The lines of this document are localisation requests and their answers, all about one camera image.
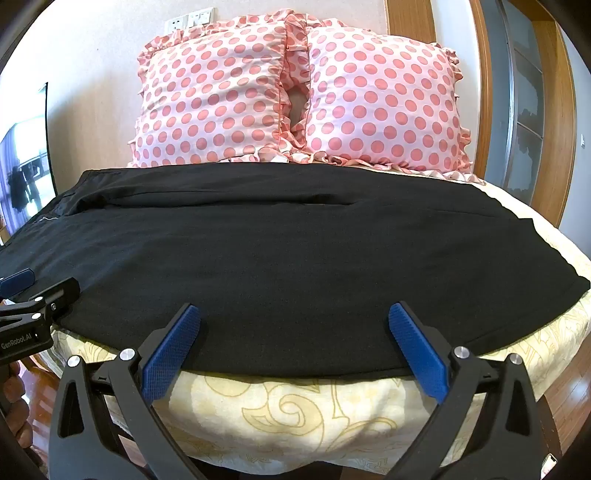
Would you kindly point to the black pants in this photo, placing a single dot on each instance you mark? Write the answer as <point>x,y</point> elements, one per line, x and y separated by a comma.
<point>286,258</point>

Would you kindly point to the frosted glass door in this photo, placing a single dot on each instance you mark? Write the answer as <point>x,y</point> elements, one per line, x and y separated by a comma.
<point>524,115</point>

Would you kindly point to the wooden framed glass door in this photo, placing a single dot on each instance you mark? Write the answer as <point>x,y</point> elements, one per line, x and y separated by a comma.
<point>561,115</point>

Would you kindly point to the person's left hand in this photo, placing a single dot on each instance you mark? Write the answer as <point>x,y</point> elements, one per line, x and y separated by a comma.
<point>18,415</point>

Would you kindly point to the glass window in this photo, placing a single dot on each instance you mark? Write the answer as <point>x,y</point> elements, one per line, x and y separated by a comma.
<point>25,175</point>

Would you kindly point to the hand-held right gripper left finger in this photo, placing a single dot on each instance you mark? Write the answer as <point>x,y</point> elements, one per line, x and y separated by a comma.
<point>170,353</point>

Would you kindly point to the white wall socket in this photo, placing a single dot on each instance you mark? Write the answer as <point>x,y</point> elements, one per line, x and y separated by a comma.
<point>176,23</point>
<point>201,16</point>

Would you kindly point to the yellow patterned bed sheet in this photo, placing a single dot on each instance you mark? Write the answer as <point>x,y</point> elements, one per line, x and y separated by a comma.
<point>277,415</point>

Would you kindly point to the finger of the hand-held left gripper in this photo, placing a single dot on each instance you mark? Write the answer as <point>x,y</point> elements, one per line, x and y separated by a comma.
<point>17,279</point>
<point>55,293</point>

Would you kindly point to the pink polka dot pillow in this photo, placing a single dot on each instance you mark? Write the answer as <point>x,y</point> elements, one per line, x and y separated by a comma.
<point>383,106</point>
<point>207,101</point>

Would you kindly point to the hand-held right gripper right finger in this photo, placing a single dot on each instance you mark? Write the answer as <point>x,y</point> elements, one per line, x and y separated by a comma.
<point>418,353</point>

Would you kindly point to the wooden headboard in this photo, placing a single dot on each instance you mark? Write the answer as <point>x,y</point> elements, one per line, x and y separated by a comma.
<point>411,21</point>

